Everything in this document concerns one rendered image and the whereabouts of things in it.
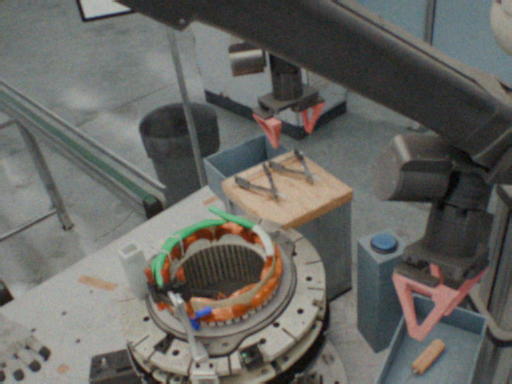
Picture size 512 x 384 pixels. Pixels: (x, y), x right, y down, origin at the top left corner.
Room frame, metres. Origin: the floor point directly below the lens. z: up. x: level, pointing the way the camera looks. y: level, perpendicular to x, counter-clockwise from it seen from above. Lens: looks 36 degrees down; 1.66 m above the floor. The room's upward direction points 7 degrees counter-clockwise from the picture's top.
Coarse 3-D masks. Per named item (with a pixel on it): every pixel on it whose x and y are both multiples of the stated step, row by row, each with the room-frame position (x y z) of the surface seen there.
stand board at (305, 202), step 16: (272, 160) 0.92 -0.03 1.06; (272, 176) 0.86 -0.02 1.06; (288, 176) 0.85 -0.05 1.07; (320, 176) 0.84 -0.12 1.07; (240, 192) 0.82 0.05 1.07; (256, 192) 0.81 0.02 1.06; (288, 192) 0.80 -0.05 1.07; (304, 192) 0.79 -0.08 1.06; (320, 192) 0.78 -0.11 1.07; (336, 192) 0.78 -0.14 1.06; (352, 192) 0.78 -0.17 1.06; (256, 208) 0.76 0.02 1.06; (272, 208) 0.75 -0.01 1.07; (288, 208) 0.75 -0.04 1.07; (304, 208) 0.74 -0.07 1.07; (320, 208) 0.74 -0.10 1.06; (288, 224) 0.71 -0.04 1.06
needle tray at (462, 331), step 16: (416, 304) 0.50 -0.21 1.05; (432, 304) 0.48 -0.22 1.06; (400, 320) 0.46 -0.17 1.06; (416, 320) 0.48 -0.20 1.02; (448, 320) 0.47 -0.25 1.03; (464, 320) 0.46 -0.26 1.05; (480, 320) 0.45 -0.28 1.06; (400, 336) 0.45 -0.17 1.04; (432, 336) 0.45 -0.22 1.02; (448, 336) 0.45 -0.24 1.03; (464, 336) 0.45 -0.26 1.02; (480, 336) 0.41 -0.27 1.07; (400, 352) 0.43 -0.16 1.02; (416, 352) 0.43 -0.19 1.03; (448, 352) 0.42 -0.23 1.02; (464, 352) 0.42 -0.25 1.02; (384, 368) 0.39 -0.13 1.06; (400, 368) 0.41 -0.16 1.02; (432, 368) 0.40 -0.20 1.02; (448, 368) 0.40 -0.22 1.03; (464, 368) 0.40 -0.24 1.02
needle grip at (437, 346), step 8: (432, 344) 0.43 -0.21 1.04; (440, 344) 0.43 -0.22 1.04; (424, 352) 0.42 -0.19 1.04; (432, 352) 0.42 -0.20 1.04; (440, 352) 0.42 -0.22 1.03; (416, 360) 0.41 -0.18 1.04; (424, 360) 0.40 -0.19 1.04; (432, 360) 0.41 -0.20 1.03; (416, 368) 0.40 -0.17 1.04; (424, 368) 0.40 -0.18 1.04
